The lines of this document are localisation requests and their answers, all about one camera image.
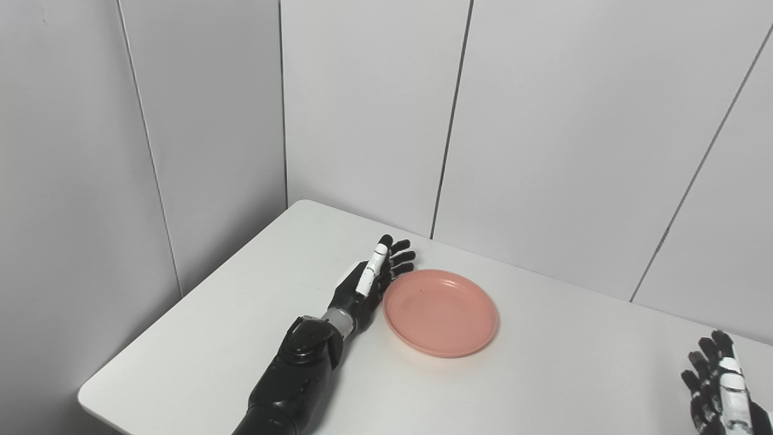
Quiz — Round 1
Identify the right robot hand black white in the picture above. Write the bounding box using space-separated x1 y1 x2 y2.
681 330 773 435

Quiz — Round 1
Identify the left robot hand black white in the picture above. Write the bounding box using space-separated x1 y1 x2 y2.
327 234 417 334

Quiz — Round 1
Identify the pink round plate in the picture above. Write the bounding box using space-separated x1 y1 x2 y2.
383 269 499 358

